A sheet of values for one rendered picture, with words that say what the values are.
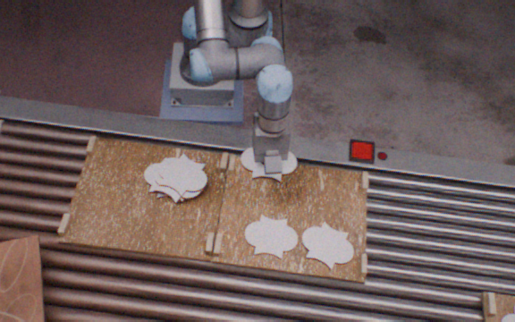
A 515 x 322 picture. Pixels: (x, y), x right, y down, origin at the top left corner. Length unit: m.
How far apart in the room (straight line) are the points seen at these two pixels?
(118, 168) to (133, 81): 1.53
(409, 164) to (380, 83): 1.53
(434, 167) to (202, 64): 0.86
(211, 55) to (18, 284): 0.70
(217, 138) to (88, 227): 0.48
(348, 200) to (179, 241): 0.50
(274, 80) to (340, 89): 2.00
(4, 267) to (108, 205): 0.33
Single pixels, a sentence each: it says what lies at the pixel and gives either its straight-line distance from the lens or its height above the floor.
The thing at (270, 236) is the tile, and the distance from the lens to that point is 1.65.
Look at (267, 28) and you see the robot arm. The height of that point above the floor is 1.17.
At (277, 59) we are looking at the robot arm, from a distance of 1.39.
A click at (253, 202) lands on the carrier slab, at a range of 1.71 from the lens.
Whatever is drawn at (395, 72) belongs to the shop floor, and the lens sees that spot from 3.47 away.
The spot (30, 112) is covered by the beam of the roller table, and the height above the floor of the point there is 0.92.
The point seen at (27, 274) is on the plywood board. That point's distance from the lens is 1.55.
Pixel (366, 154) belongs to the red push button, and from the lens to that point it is 1.87.
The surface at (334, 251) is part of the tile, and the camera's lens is 1.65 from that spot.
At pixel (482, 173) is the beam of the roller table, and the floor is 0.91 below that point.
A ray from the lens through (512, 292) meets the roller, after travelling 1.80.
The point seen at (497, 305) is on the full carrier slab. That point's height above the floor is 0.94.
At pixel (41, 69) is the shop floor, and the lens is 3.43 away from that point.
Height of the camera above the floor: 2.39
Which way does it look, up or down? 55 degrees down
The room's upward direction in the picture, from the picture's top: 7 degrees clockwise
